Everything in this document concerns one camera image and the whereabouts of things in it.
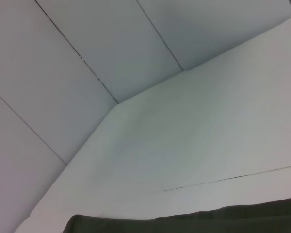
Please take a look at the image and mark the dark green FREE t-shirt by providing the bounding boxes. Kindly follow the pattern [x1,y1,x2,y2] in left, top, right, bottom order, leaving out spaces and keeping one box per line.
[62,195,291,233]

